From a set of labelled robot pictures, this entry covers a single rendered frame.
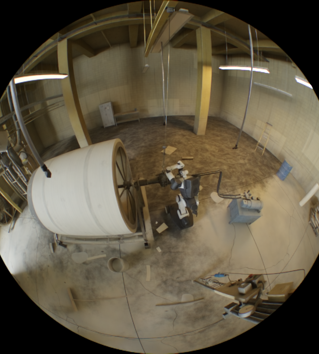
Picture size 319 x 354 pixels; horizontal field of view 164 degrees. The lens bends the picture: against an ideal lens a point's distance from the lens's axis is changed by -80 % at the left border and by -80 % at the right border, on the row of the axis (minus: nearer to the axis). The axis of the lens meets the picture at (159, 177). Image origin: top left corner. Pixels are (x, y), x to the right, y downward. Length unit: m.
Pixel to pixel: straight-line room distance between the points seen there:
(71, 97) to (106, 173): 4.84
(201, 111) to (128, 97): 5.72
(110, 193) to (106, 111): 7.88
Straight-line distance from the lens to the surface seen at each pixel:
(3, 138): 4.73
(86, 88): 10.15
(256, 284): 1.08
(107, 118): 8.87
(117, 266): 2.35
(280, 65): 9.51
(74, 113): 5.71
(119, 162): 2.67
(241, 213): 2.57
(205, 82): 5.91
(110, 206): 1.28
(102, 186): 1.26
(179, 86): 10.01
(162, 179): 1.88
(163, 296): 2.50
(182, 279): 2.44
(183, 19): 2.32
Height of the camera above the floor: 2.39
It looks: 45 degrees down
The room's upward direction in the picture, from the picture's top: 3 degrees counter-clockwise
